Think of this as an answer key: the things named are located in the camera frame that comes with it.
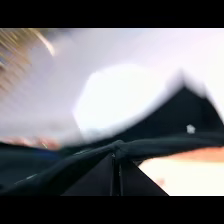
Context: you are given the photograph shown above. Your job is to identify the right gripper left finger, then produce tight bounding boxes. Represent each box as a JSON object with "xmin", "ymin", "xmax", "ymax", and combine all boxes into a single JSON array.
[{"xmin": 61, "ymin": 152, "xmax": 116, "ymax": 197}]

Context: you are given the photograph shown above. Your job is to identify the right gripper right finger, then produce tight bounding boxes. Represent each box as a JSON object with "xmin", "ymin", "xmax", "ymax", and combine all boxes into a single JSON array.
[{"xmin": 117, "ymin": 156, "xmax": 170, "ymax": 197}]

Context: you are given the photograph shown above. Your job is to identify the black garment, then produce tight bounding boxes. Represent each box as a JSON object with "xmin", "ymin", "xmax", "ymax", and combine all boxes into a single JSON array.
[{"xmin": 0, "ymin": 84, "xmax": 224, "ymax": 197}]

